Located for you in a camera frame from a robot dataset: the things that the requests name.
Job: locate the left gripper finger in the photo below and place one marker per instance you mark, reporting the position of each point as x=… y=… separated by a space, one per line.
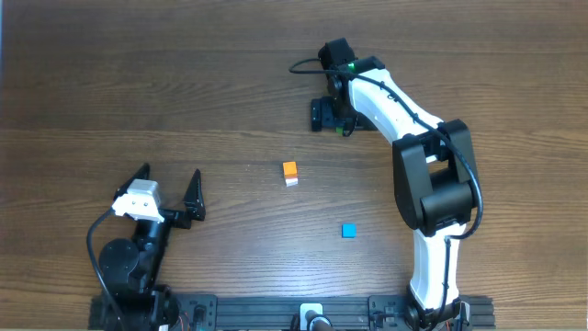
x=195 y=202
x=138 y=174

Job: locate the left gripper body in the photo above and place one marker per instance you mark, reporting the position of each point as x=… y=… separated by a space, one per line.
x=179 y=218

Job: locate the orange cube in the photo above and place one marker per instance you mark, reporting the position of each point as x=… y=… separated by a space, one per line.
x=290 y=168

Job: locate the blue cube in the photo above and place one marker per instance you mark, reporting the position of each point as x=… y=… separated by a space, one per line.
x=348 y=231

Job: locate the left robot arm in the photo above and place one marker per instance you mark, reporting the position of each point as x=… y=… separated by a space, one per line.
x=119 y=264

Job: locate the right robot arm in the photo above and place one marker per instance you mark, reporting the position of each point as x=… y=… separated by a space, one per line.
x=381 y=101

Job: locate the white cube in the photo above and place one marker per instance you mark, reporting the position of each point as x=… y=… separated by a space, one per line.
x=291 y=183

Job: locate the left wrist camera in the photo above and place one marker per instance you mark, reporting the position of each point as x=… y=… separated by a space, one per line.
x=138 y=202

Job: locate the mounting rail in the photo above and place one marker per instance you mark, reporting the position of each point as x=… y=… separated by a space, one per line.
x=266 y=312

